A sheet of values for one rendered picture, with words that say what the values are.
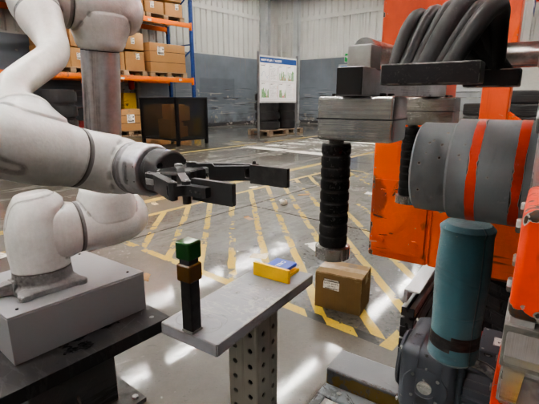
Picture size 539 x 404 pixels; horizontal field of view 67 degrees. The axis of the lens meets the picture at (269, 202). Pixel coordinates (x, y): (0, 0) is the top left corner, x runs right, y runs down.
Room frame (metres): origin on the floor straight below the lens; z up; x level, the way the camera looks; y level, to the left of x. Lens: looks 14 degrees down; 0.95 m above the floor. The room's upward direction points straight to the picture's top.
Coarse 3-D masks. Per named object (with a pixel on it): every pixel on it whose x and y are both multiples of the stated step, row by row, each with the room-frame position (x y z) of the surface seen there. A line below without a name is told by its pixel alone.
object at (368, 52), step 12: (348, 48) 0.48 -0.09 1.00; (360, 48) 0.47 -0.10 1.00; (372, 48) 0.46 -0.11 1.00; (384, 48) 0.50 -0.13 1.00; (516, 48) 0.51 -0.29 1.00; (528, 48) 0.51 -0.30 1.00; (348, 60) 0.48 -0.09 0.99; (360, 60) 0.47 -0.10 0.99; (372, 60) 0.46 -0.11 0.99; (384, 60) 0.51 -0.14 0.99; (516, 60) 0.52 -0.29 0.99; (528, 60) 0.51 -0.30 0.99
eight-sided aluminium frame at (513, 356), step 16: (512, 320) 0.30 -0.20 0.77; (512, 336) 0.30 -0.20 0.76; (528, 336) 0.30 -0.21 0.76; (512, 352) 0.30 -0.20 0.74; (528, 352) 0.29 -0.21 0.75; (512, 368) 0.31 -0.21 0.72; (528, 368) 0.30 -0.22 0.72; (512, 384) 0.36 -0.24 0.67; (528, 384) 0.41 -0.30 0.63; (512, 400) 0.40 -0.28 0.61; (528, 400) 0.40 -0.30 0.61
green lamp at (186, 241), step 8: (176, 240) 0.81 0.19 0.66; (184, 240) 0.81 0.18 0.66; (192, 240) 0.81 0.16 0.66; (200, 240) 0.82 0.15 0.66; (176, 248) 0.80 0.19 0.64; (184, 248) 0.79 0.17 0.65; (192, 248) 0.80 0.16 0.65; (200, 248) 0.81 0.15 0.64; (176, 256) 0.80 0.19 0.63; (184, 256) 0.79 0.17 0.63; (192, 256) 0.80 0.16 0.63; (200, 256) 0.81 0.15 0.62
